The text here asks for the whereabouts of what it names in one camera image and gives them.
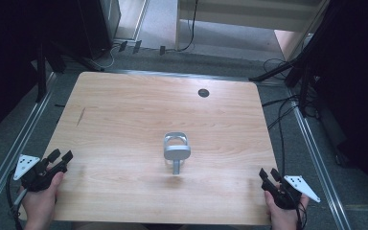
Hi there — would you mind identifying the black stand leg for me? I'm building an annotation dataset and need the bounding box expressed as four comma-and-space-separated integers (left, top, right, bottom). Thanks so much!
248, 47, 311, 82
35, 41, 48, 104

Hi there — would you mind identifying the person's left hand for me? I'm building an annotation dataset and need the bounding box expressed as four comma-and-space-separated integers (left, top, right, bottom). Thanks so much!
19, 171, 65, 230

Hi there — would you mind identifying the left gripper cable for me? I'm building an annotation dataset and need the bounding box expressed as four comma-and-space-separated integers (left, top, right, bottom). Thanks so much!
5, 168, 30, 230

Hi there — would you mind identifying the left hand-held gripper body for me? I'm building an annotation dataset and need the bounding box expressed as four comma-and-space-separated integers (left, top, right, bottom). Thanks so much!
12, 153, 69, 193

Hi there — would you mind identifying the black floor cable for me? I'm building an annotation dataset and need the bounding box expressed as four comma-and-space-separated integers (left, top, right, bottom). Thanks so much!
261, 57, 321, 177

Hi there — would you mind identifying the black cabinet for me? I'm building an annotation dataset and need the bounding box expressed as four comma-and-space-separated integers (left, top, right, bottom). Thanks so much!
76, 0, 123, 60

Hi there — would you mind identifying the person's right hand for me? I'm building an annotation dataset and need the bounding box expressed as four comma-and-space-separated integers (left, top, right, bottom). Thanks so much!
264, 189, 311, 230

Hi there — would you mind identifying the black hanging cable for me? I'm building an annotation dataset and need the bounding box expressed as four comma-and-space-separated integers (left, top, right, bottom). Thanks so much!
173, 0, 199, 53

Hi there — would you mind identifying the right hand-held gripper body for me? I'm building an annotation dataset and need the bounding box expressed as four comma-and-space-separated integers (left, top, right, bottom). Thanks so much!
261, 174, 322, 211

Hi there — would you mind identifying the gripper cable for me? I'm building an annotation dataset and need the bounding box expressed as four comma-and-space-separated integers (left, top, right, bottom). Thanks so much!
5, 168, 30, 230
294, 196, 309, 230

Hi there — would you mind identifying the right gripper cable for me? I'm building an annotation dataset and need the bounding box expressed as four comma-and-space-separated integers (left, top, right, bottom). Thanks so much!
294, 196, 309, 230

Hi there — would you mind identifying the white shelf frame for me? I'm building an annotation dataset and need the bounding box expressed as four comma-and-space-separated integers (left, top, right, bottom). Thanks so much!
174, 0, 331, 52

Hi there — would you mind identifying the white floor cable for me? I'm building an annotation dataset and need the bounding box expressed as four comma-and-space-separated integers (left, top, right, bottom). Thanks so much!
97, 44, 123, 70

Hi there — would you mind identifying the metal floor rail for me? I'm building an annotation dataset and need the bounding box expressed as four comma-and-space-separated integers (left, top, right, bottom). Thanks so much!
287, 89, 353, 230
114, 68, 288, 84
0, 72, 58, 219

